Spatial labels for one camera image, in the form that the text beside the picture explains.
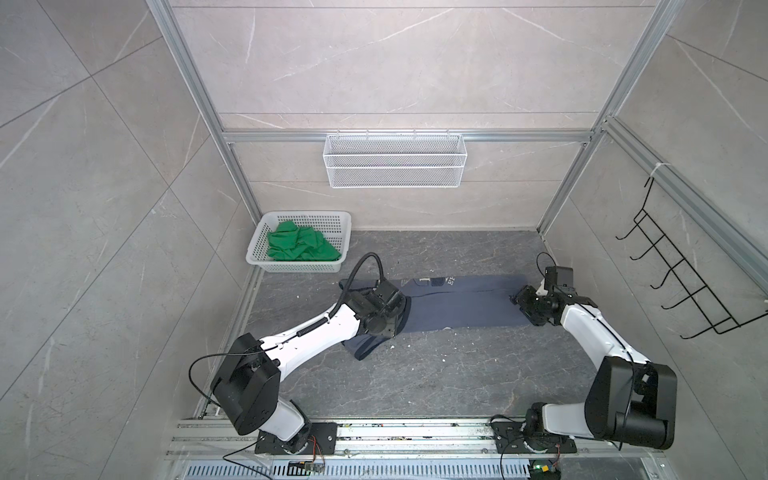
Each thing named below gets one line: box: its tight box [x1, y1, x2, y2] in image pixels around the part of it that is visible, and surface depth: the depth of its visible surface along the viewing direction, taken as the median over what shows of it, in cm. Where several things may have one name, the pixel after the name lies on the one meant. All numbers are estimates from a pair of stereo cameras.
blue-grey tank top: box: [340, 275, 532, 360], surface depth 95 cm
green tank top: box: [267, 220, 342, 261], surface depth 112 cm
